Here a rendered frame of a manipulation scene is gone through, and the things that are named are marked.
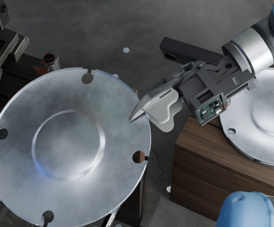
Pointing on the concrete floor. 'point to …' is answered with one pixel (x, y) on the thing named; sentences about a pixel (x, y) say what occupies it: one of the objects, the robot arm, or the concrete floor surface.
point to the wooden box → (218, 168)
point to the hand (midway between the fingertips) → (134, 113)
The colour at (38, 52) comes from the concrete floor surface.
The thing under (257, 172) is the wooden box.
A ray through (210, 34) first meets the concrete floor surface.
